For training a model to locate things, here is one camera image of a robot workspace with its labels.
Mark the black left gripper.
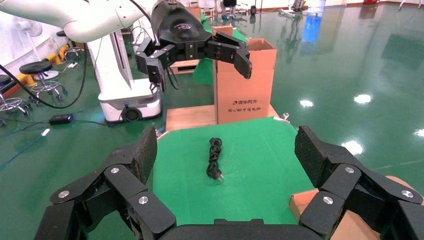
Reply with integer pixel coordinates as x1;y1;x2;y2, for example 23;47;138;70
134;1;253;94

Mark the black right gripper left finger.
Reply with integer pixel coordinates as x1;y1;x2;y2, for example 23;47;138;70
34;125;177;240

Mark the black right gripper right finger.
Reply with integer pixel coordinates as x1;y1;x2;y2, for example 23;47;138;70
294;125;424;240

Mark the black power cord with plug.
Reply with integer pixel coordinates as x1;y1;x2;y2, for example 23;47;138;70
205;137;224;182

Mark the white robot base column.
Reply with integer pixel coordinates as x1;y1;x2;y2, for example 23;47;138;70
85;19;163;124

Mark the small plain cardboard box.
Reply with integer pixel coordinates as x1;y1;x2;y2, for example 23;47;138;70
211;24;234;37

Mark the flat open cardboard box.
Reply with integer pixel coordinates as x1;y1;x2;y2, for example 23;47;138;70
289;175;415;240

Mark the tall printed cardboard box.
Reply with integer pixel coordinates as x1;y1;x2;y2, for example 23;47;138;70
211;38;278;125

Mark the low wooden crate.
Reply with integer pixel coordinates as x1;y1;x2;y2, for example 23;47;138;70
168;58;200;76

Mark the black power brick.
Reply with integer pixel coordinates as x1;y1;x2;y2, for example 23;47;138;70
48;113;75;126

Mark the green felt mat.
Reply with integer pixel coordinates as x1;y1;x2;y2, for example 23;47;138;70
152;116;316;227

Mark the black round stool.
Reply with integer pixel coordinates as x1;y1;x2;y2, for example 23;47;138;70
55;30;84;61
18;60;68;104

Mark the chrome chair base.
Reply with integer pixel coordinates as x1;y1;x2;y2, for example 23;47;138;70
0;74;31;117

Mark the yellow floor block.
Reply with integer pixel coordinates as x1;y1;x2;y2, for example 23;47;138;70
44;44;70;66

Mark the white floor fan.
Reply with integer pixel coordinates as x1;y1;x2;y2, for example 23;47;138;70
13;18;61;81

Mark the black left wrist camera cable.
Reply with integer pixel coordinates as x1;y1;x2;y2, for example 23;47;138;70
128;0;159;42

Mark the thin blue cable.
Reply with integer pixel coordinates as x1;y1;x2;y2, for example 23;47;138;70
0;128;51;171

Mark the thick black hanging cable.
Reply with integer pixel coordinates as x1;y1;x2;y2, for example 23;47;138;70
0;42;89;110

